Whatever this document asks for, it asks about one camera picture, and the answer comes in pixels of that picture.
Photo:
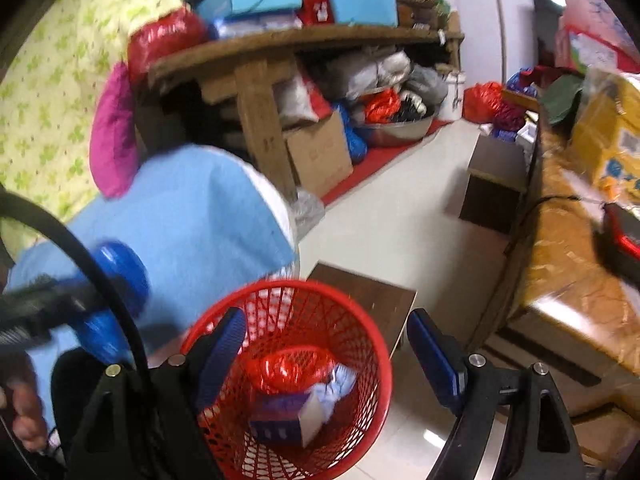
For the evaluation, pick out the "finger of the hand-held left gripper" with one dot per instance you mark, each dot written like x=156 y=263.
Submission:
x=122 y=277
x=102 y=335

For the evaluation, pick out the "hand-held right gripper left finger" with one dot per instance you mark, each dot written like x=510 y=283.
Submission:
x=222 y=355

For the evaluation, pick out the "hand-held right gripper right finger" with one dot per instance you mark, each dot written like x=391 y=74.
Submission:
x=432 y=360

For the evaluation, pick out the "red mesh basket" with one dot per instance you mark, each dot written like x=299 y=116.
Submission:
x=300 y=286

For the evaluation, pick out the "person's left hand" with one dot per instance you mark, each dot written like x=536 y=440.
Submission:
x=25 y=412

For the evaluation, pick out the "purple and white box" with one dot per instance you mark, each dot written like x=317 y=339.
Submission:
x=280 y=417

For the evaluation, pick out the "dark wooden low table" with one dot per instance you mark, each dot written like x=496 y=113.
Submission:
x=370 y=300

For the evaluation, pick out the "light blue wrapper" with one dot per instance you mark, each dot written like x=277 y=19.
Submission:
x=340 y=385

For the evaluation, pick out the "blue blanket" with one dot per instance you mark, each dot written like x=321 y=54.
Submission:
x=200 y=210

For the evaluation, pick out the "magenta pillow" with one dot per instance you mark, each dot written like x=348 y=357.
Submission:
x=115 y=135

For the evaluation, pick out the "marble top cabinet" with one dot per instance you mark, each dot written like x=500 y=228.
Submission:
x=565 y=270

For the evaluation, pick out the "clear plastic bag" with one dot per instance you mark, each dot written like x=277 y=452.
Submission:
x=307 y=210

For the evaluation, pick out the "dark wooden stool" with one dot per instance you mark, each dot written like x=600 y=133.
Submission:
x=495 y=180

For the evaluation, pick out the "red floor mat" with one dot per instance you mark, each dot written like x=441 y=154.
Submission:
x=385 y=160

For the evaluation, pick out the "green floral quilt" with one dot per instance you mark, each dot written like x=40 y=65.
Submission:
x=50 y=85

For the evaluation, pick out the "brown cardboard box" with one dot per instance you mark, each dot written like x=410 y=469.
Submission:
x=320 y=152

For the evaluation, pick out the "black and red device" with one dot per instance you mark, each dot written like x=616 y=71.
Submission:
x=622 y=232

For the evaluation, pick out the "steel basin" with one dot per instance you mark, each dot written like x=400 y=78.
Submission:
x=400 y=131

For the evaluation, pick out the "blue plastic bag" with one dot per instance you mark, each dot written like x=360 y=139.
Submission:
x=352 y=135

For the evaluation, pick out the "large red plastic bag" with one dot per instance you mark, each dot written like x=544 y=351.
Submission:
x=165 y=40

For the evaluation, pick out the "white and red bag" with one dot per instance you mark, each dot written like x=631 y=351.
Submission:
x=300 y=100

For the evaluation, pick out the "small red plastic bag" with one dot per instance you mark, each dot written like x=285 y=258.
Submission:
x=382 y=105

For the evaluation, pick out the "blue and white packet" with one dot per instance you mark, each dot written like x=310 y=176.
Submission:
x=255 y=25

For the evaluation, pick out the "yellow cardboard box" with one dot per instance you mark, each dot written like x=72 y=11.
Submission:
x=610 y=130

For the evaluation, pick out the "pile of grey bags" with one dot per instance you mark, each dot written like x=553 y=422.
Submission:
x=380 y=70

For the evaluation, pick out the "green cloth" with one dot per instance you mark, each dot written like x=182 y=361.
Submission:
x=562 y=95

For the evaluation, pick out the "black television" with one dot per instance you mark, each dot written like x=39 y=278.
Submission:
x=545 y=20

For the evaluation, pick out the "pink plastic bag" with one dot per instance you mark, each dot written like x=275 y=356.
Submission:
x=595 y=15

